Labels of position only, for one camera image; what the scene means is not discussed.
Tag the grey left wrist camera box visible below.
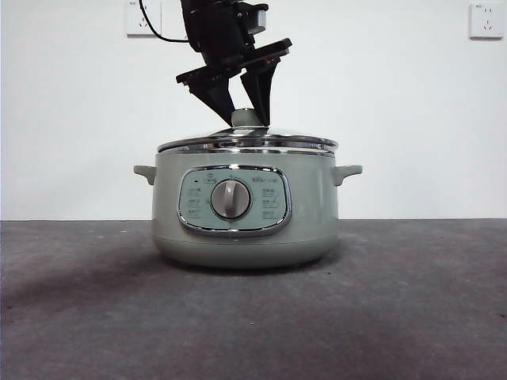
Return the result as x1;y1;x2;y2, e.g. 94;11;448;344
252;3;271;31

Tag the white wall socket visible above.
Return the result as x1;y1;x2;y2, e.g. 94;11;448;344
469;3;507;40
126;0;163;39

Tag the sage green electric pot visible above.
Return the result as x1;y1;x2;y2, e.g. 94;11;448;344
133;147;364;271

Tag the glass lid with green knob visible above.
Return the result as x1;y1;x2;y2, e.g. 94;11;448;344
156;108;338;155

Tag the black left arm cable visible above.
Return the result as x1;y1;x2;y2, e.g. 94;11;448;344
136;0;192;43

